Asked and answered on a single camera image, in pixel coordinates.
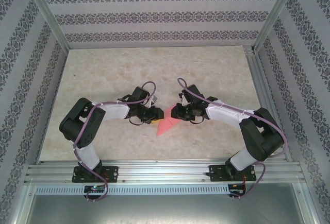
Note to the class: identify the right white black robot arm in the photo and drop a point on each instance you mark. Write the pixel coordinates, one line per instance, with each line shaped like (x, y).
(224, 115)

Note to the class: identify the aluminium mounting rail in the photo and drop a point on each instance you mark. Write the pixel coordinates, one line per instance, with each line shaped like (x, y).
(159, 168)

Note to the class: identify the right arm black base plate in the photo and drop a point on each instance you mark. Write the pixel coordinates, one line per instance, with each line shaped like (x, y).
(215, 170)

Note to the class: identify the grey sheet metal panel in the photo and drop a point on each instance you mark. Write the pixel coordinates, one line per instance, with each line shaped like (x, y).
(165, 208)

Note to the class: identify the aluminium frame post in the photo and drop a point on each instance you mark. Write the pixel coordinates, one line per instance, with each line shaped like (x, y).
(276, 15)
(49, 15)

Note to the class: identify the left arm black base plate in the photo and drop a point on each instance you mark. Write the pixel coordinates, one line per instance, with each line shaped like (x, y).
(113, 171)

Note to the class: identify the aluminium side rail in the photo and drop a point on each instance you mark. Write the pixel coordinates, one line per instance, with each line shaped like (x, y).
(257, 79)

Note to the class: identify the pink cloth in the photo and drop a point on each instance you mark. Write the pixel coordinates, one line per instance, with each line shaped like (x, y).
(167, 124)

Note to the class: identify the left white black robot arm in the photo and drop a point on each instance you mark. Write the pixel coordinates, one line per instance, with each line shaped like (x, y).
(116, 112)

